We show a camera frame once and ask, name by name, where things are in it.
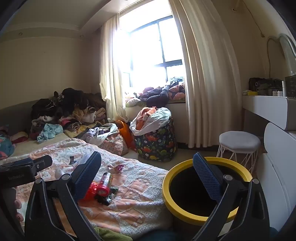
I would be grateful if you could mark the zebra stripe cloth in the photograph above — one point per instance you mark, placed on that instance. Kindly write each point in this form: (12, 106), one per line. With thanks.
(72, 126)

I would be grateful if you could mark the orange bag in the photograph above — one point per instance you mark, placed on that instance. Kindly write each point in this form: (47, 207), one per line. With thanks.
(126, 133)

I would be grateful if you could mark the white cloth sack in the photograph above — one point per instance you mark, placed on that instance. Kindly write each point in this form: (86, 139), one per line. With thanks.
(159, 117)

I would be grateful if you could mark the light blue garment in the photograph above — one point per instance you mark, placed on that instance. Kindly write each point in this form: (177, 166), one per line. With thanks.
(48, 133)

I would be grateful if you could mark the yellow box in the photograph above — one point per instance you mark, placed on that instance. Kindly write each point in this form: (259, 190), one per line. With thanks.
(251, 93)

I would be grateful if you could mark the tall white bottle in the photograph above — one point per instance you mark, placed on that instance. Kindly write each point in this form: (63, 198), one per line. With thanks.
(284, 89)

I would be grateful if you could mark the black clothes heap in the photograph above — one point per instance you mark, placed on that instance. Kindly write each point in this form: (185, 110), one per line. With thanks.
(69, 99)

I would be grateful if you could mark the orange print dark cloth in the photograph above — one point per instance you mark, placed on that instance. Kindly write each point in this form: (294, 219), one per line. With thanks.
(177, 89)

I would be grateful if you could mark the small white jars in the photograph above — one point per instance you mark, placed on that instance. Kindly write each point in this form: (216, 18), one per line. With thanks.
(277, 93)

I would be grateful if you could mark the dark jacket heap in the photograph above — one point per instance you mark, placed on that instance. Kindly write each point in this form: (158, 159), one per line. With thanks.
(157, 98)

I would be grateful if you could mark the black frame window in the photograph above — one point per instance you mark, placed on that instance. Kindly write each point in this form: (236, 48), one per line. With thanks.
(162, 41)

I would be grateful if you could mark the wavy frame mirror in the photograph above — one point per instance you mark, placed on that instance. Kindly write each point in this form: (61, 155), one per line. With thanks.
(288, 44)

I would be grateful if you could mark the clear drawer organizer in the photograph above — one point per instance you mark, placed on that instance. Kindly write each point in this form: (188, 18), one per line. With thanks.
(291, 87)

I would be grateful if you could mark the orange towel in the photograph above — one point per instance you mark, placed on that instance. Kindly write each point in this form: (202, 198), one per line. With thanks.
(144, 115)

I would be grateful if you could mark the pink wrapper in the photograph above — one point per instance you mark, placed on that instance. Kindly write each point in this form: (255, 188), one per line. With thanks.
(118, 168)

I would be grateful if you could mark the dinosaur print laundry bag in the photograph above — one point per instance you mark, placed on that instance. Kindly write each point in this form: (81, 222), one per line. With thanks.
(157, 143)

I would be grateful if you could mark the beige folded blankets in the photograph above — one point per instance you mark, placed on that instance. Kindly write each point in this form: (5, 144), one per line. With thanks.
(90, 114)

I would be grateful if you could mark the dark camouflage bag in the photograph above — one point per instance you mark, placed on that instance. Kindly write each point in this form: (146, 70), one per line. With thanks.
(261, 85)

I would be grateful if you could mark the red snack packet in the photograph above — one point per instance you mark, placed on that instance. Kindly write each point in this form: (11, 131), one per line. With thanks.
(92, 191)

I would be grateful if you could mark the grey bed headboard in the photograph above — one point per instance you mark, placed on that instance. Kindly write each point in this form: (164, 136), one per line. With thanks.
(13, 118)

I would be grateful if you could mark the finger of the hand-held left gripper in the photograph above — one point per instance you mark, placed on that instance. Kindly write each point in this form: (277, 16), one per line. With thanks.
(23, 161)

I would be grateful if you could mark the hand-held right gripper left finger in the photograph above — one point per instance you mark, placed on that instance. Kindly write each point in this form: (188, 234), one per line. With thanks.
(85, 176)

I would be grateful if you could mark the red green candy tube wrapper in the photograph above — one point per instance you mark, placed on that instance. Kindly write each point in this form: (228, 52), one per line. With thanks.
(105, 183)

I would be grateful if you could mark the person's left hand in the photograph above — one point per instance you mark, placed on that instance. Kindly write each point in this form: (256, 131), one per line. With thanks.
(13, 199)

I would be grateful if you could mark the white vanity desk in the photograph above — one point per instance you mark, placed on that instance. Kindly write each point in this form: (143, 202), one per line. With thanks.
(266, 106)

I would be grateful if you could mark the teal patterned cloth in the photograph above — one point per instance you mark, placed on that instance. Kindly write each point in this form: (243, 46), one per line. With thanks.
(5, 148)

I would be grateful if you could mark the red pink cloth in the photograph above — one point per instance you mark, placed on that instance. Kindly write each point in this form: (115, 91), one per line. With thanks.
(19, 138)

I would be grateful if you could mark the yellow-rimmed black bin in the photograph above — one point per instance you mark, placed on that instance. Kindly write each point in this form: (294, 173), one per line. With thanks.
(168, 185)

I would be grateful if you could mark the sheer cream curtain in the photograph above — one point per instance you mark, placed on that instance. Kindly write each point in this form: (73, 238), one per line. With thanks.
(108, 69)

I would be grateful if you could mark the peach and white blanket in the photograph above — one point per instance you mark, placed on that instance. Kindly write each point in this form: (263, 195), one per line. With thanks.
(134, 192)

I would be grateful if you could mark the white drawer cabinet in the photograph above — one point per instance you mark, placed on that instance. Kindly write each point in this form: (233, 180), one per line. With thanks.
(279, 166)

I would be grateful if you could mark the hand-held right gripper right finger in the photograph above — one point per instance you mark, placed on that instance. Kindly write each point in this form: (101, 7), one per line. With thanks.
(205, 176)

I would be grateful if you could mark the green cloth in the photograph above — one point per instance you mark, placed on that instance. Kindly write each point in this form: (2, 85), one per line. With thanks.
(111, 235)

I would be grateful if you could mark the white garment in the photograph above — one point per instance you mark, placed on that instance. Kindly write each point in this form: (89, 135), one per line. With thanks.
(99, 136)

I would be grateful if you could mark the thick cream curtain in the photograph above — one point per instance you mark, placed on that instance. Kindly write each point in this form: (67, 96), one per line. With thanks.
(208, 81)

